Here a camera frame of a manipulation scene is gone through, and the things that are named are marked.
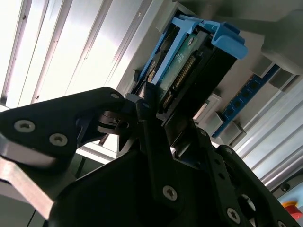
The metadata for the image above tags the hard disk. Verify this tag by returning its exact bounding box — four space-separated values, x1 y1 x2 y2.
134 8 249 123

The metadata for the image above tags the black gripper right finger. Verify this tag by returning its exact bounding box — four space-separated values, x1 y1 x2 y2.
165 119 294 227

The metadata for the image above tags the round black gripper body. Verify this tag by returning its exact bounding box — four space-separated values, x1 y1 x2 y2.
48 150 221 227

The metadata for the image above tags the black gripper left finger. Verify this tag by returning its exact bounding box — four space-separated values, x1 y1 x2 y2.
0 81 187 215

